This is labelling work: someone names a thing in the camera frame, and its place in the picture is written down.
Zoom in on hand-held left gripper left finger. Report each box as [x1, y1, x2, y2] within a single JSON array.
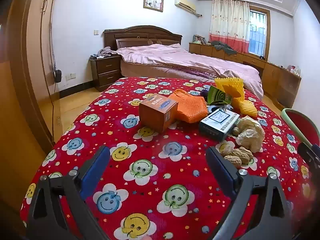
[[26, 145, 112, 240]]

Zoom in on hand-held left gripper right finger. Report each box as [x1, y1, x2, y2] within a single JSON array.
[[205, 146, 294, 240]]

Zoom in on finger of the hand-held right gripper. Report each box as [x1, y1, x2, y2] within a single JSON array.
[[297, 142, 320, 171]]

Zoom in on green-rimmed red bin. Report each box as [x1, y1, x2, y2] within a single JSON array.
[[280, 108, 320, 148]]

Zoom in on beige paper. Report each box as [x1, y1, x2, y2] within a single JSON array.
[[236, 129, 265, 153], [236, 116, 262, 133]]

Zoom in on blue and white box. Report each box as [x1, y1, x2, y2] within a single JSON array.
[[199, 107, 240, 142]]

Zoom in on grey round lid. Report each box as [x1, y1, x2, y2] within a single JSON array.
[[207, 104, 234, 113]]

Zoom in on yellow foam net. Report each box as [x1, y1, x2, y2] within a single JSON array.
[[214, 77, 245, 105], [235, 99, 258, 117]]

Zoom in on orange foam mesh bag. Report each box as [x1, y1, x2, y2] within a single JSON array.
[[169, 89, 208, 124]]

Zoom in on green spiral-print box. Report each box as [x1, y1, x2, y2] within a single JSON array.
[[205, 85, 234, 105]]

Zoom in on orange-brown cardboard box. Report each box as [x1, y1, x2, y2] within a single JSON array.
[[139, 93, 179, 134]]

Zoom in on red smiley flower blanket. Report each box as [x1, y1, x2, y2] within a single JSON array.
[[20, 76, 315, 240]]

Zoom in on long light wooden cabinet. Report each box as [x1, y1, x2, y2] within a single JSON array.
[[189, 42, 302, 108]]

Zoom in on dark wooden nightstand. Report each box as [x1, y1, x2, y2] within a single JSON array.
[[89, 55, 123, 92]]

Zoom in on light wooden wardrobe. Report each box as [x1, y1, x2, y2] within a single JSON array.
[[0, 0, 64, 205]]

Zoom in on bed with pink cover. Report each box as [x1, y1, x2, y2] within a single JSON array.
[[116, 43, 263, 98]]

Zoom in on dark grey clothes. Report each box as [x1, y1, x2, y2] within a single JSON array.
[[210, 40, 237, 55]]

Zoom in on pile of clothes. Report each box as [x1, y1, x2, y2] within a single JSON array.
[[91, 47, 118, 58]]

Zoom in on wooden framed window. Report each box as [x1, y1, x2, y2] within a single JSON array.
[[249, 5, 271, 60]]

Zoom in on cream and red curtain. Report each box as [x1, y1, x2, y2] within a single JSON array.
[[209, 0, 251, 53]]

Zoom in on dark wooden headboard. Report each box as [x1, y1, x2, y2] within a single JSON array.
[[103, 25, 182, 51]]

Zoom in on thin black cable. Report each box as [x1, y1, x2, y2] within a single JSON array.
[[45, 0, 60, 143]]

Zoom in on wall air conditioner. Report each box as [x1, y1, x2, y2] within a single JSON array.
[[174, 0, 197, 13]]

